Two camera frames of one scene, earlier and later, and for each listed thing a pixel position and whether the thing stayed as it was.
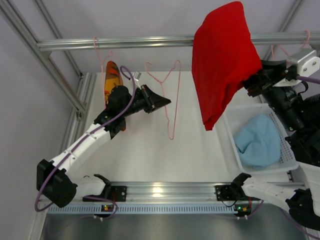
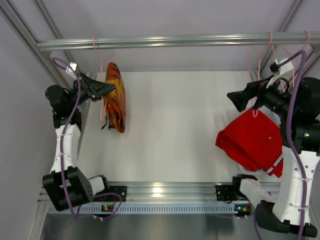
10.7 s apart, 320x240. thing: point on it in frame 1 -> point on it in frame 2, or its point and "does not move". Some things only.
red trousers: (224, 56) -> (255, 140)
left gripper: (148, 98) -> (88, 88)
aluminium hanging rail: (169, 42) does not move
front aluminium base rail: (168, 191) does not move
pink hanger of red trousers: (171, 84) -> (260, 56)
